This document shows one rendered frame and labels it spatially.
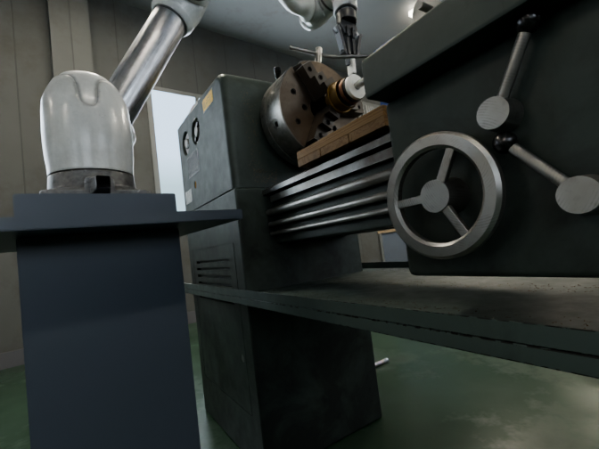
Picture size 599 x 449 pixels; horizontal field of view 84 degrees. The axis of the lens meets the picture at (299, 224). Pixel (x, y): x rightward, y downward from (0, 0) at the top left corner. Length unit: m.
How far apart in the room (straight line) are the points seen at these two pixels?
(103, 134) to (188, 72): 3.61
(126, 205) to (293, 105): 0.58
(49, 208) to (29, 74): 3.30
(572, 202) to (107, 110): 0.75
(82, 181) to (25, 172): 2.90
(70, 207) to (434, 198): 0.57
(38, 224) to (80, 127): 0.25
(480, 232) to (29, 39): 3.97
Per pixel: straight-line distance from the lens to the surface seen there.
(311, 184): 0.87
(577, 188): 0.39
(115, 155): 0.77
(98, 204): 0.69
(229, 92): 1.16
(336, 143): 0.76
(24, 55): 4.02
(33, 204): 0.68
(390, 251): 3.05
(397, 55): 0.51
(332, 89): 1.02
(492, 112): 0.43
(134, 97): 1.07
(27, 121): 3.77
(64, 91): 0.82
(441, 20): 0.48
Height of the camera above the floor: 0.67
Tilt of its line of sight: 3 degrees up
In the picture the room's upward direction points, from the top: 7 degrees counter-clockwise
